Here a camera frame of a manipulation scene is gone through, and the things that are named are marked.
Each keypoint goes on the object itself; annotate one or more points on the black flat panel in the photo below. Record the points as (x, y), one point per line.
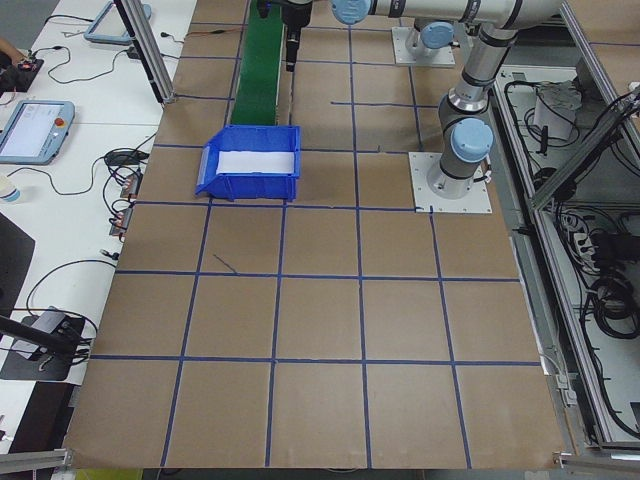
(12, 265)

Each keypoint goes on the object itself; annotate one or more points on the white power strip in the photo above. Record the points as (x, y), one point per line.
(580, 242)

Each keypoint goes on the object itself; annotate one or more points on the black box with red part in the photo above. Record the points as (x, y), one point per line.
(30, 75)

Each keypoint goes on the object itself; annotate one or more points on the blue-grey teach pendant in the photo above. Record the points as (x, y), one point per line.
(30, 132)
(107, 38)

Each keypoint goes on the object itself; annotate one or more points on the black power adapter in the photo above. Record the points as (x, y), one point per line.
(120, 159)
(133, 52)

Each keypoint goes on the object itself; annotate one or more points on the V-shaped metal bar frame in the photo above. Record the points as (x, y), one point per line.
(575, 157)

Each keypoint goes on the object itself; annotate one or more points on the aluminium profile post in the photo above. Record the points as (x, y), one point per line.
(148, 55)

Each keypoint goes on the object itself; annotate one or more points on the white paper cup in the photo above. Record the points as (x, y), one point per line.
(9, 192)

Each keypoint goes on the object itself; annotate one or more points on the grey box device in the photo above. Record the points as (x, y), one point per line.
(50, 320)

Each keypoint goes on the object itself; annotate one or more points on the white side desk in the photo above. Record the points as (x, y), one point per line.
(65, 235)
(90, 90)

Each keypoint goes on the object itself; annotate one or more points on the black handheld tool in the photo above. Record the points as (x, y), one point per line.
(543, 140)

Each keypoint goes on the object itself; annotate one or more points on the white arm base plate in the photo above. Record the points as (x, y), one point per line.
(475, 202)
(400, 50)

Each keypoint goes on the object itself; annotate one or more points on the blue plastic storage bin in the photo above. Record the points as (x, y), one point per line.
(260, 187)

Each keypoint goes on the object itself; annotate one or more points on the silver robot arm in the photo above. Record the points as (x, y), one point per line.
(434, 36)
(487, 65)

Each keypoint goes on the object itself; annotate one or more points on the person forearm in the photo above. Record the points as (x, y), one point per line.
(5, 46)

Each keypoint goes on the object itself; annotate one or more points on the grey white bag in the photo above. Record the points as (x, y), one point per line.
(555, 112)

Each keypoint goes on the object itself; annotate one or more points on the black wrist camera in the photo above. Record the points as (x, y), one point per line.
(262, 10)

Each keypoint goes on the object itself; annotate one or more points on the white sheet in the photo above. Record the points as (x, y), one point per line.
(255, 162)

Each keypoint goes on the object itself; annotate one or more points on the small electronics board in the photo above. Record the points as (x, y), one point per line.
(120, 222)
(131, 186)

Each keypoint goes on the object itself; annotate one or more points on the green conveyor belt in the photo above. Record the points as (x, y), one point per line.
(255, 95)

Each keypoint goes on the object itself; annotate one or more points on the small black box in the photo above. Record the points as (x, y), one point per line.
(607, 247)

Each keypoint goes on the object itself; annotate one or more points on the aluminium profile bar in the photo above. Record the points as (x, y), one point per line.
(600, 461)
(35, 459)

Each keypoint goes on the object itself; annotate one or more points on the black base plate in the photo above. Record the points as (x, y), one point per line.
(35, 370)

